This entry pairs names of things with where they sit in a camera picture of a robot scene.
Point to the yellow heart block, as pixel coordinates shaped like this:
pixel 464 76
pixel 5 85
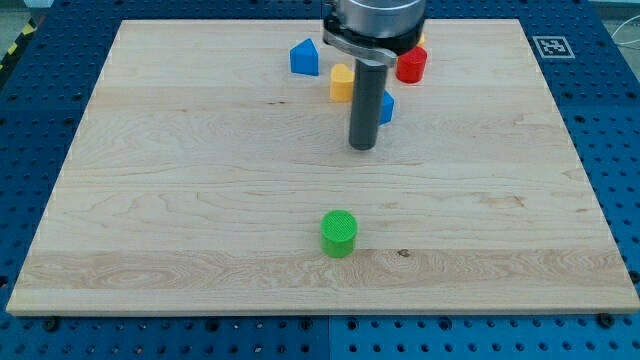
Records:
pixel 341 83

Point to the blue cube block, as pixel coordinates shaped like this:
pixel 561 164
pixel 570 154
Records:
pixel 388 103

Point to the light wooden board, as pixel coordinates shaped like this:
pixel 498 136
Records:
pixel 202 167

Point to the red rounded block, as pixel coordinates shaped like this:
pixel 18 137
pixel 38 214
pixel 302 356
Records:
pixel 411 65

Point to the blue triangular block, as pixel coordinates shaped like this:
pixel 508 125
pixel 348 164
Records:
pixel 304 58

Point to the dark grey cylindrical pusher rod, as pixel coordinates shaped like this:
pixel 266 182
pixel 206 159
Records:
pixel 366 108

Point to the yellow block behind arm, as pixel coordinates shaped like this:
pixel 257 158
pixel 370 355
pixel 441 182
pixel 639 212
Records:
pixel 422 40

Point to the white fiducial marker tag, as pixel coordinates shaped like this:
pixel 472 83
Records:
pixel 553 47

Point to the green cylinder block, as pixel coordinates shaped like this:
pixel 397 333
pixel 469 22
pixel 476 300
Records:
pixel 338 230

